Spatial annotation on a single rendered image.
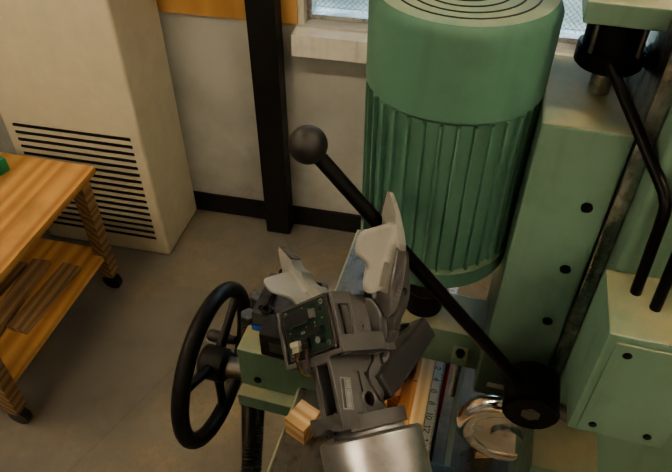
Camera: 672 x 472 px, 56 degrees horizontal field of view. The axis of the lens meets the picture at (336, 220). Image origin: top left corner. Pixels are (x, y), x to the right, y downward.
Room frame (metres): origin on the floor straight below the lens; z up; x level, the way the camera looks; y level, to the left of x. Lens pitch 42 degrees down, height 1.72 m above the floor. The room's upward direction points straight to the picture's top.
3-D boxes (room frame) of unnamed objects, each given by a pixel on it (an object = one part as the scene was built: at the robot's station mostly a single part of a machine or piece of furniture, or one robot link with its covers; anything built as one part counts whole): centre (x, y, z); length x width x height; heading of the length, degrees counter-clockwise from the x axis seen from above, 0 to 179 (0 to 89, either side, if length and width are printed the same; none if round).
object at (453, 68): (0.56, -0.12, 1.35); 0.18 x 0.18 x 0.31
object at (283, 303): (0.62, 0.07, 0.99); 0.13 x 0.11 x 0.06; 164
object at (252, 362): (0.62, 0.07, 0.91); 0.15 x 0.14 x 0.09; 164
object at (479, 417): (0.41, -0.21, 1.02); 0.12 x 0.03 x 0.12; 74
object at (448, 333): (0.55, -0.14, 1.03); 0.14 x 0.07 x 0.09; 74
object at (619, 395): (0.36, -0.28, 1.23); 0.09 x 0.08 x 0.15; 74
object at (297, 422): (0.47, 0.05, 0.92); 0.04 x 0.03 x 0.04; 143
